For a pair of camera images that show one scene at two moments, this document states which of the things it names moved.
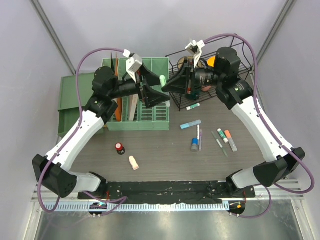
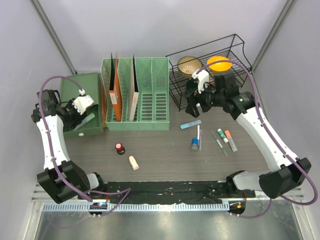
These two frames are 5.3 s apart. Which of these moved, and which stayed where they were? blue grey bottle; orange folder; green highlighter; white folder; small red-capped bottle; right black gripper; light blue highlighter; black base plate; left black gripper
Moved: left black gripper; green highlighter; right black gripper
Stayed: small red-capped bottle; white folder; light blue highlighter; black base plate; blue grey bottle; orange folder
